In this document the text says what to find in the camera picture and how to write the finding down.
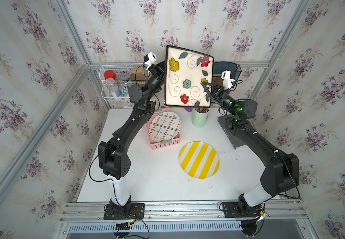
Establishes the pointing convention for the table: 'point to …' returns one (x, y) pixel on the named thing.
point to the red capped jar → (110, 74)
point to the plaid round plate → (164, 126)
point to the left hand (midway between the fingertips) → (182, 63)
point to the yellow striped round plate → (199, 160)
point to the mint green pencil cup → (199, 119)
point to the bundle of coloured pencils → (202, 110)
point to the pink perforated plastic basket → (157, 145)
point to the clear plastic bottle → (112, 87)
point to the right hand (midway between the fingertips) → (204, 88)
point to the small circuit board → (122, 226)
